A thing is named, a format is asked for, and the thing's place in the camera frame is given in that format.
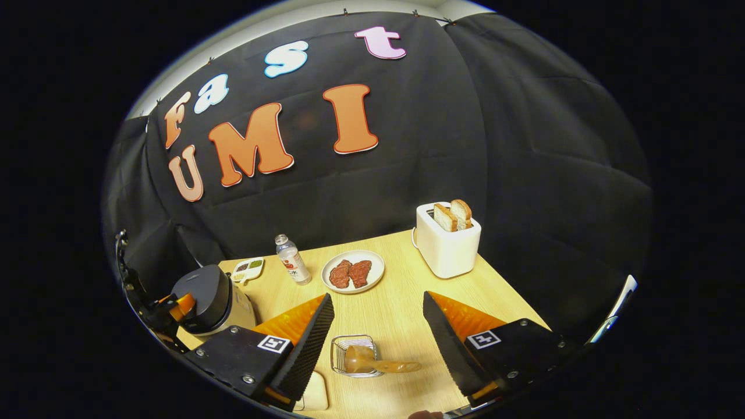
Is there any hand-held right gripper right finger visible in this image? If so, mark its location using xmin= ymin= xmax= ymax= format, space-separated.
xmin=421 ymin=291 xmax=577 ymax=408

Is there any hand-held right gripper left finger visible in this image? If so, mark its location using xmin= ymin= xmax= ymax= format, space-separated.
xmin=186 ymin=293 xmax=336 ymax=413

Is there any dark grey rice cooker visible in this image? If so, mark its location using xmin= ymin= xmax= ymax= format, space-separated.
xmin=171 ymin=264 xmax=258 ymax=339

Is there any wooden spoon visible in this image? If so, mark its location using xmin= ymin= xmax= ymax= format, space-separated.
xmin=344 ymin=345 xmax=423 ymax=375

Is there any small white sauce dish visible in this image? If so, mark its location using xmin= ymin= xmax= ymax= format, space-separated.
xmin=231 ymin=257 xmax=265 ymax=286

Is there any red meat piece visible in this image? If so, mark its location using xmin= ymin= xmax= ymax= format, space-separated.
xmin=329 ymin=260 xmax=353 ymax=289
xmin=349 ymin=260 xmax=373 ymax=289

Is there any clear plastic bottle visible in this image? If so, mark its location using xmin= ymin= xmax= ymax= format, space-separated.
xmin=275 ymin=234 xmax=313 ymax=286

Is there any white toaster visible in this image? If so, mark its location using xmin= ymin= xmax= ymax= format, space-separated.
xmin=414 ymin=202 xmax=483 ymax=279

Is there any white round plate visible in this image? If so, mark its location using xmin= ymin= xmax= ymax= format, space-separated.
xmin=321 ymin=250 xmax=386 ymax=294

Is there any black backdrop cloth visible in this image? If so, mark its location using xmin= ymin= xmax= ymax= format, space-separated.
xmin=102 ymin=10 xmax=654 ymax=344

